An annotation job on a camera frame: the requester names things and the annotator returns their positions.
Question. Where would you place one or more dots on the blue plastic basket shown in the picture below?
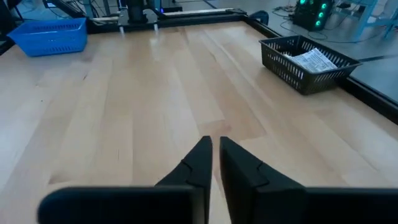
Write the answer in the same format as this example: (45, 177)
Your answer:
(49, 39)

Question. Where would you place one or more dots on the black plastic basket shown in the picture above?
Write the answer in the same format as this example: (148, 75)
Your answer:
(289, 71)

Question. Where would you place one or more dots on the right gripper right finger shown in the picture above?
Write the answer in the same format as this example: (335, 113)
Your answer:
(245, 186)

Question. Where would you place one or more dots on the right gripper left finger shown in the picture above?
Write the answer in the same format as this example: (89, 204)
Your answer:
(196, 168)

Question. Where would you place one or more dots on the black clamp hook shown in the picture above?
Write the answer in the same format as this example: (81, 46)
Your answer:
(260, 16)

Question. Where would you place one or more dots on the large white printed sachet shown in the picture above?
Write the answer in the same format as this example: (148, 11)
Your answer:
(314, 60)

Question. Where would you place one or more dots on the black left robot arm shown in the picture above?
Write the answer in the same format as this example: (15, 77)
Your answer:
(136, 11)

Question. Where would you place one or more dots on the light blue metal desk frame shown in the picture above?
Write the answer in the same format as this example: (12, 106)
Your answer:
(373, 15)

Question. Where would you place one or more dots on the black computer tower blue lights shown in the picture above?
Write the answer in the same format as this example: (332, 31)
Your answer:
(311, 14)

